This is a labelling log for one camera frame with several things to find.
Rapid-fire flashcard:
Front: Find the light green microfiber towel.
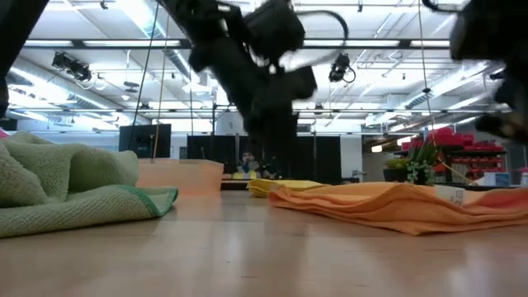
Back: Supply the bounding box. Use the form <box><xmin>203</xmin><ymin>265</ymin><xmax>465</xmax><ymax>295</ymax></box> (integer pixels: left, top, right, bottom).
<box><xmin>0</xmin><ymin>131</ymin><xmax>179</xmax><ymax>239</ymax></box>

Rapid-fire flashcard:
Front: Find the black hanging cable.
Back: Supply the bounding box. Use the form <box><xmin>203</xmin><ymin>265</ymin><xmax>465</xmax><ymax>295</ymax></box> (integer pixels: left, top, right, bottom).
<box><xmin>130</xmin><ymin>0</ymin><xmax>160</xmax><ymax>125</ymax></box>

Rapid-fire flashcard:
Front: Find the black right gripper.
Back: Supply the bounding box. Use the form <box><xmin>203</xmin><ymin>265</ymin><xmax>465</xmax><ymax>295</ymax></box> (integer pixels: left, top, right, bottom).
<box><xmin>474</xmin><ymin>57</ymin><xmax>528</xmax><ymax>144</ymax></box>

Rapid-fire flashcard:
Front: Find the black ceiling mounted camera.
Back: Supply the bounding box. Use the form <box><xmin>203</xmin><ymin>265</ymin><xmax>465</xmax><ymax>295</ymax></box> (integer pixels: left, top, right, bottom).
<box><xmin>328</xmin><ymin>52</ymin><xmax>356</xmax><ymax>83</ymax></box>

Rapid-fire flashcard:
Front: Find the thin hanging cord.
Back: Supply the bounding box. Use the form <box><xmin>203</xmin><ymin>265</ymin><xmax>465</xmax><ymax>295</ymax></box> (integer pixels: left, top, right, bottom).
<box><xmin>417</xmin><ymin>0</ymin><xmax>436</xmax><ymax>129</ymax></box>

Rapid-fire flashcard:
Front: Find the shelf with red bins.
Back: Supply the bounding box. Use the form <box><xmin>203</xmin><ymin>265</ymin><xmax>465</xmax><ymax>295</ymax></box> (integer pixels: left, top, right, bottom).
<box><xmin>394</xmin><ymin>126</ymin><xmax>508</xmax><ymax>186</ymax></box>

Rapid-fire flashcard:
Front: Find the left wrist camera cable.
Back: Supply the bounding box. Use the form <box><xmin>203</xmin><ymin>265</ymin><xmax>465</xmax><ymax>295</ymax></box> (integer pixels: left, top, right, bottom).
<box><xmin>296</xmin><ymin>10</ymin><xmax>351</xmax><ymax>42</ymax></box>

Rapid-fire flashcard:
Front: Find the white and blue box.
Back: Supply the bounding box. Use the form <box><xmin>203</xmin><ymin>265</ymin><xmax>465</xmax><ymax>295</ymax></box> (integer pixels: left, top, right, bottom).
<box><xmin>484</xmin><ymin>171</ymin><xmax>512</xmax><ymax>187</ymax></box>

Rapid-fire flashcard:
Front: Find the black partition curtain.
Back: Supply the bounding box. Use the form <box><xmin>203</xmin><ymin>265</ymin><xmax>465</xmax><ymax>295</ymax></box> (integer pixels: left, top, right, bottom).
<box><xmin>186</xmin><ymin>134</ymin><xmax>342</xmax><ymax>186</ymax></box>

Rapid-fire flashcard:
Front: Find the black computer monitor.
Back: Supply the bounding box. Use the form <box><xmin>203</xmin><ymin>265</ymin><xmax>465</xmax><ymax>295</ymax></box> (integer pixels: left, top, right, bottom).
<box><xmin>118</xmin><ymin>123</ymin><xmax>172</xmax><ymax>159</ymax></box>

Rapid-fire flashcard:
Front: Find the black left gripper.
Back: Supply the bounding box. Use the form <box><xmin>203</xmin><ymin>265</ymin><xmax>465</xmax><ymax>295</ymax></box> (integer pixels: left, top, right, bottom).
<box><xmin>187</xmin><ymin>36</ymin><xmax>318</xmax><ymax>178</ymax></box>

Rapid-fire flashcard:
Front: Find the orange microfiber towel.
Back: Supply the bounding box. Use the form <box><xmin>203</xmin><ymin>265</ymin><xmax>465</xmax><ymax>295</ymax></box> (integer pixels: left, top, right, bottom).
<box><xmin>267</xmin><ymin>181</ymin><xmax>528</xmax><ymax>236</ymax></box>

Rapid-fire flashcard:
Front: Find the yellow hanging cable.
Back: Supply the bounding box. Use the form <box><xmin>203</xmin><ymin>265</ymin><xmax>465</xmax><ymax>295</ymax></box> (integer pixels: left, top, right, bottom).
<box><xmin>152</xmin><ymin>12</ymin><xmax>171</xmax><ymax>160</ymax></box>

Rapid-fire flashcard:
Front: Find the black ceiling spotlight cluster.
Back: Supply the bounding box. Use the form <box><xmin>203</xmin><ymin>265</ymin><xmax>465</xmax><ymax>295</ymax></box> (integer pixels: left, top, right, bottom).
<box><xmin>51</xmin><ymin>51</ymin><xmax>92</xmax><ymax>83</ymax></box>

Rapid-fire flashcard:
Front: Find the person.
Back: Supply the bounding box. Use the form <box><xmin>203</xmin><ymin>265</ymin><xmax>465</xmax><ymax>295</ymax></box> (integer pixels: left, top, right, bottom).
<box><xmin>237</xmin><ymin>151</ymin><xmax>265</xmax><ymax>175</ymax></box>

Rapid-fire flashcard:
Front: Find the orange translucent plastic bin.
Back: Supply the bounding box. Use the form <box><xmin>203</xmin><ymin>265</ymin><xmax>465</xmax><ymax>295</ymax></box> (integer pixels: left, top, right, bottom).
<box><xmin>135</xmin><ymin>158</ymin><xmax>224</xmax><ymax>197</ymax></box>

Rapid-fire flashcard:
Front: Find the small potted succulent plant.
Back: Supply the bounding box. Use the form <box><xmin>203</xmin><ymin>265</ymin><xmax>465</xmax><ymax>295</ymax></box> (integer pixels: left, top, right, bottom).
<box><xmin>383</xmin><ymin>140</ymin><xmax>449</xmax><ymax>186</ymax></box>

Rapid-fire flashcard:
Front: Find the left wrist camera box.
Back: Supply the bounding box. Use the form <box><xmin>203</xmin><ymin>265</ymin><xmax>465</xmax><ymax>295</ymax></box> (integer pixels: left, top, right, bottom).
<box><xmin>243</xmin><ymin>0</ymin><xmax>307</xmax><ymax>63</ymax></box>

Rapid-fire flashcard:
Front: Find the yellow microfiber towel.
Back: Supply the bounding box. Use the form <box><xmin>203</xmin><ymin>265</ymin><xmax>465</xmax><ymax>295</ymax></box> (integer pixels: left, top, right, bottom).
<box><xmin>247</xmin><ymin>178</ymin><xmax>331</xmax><ymax>198</ymax></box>

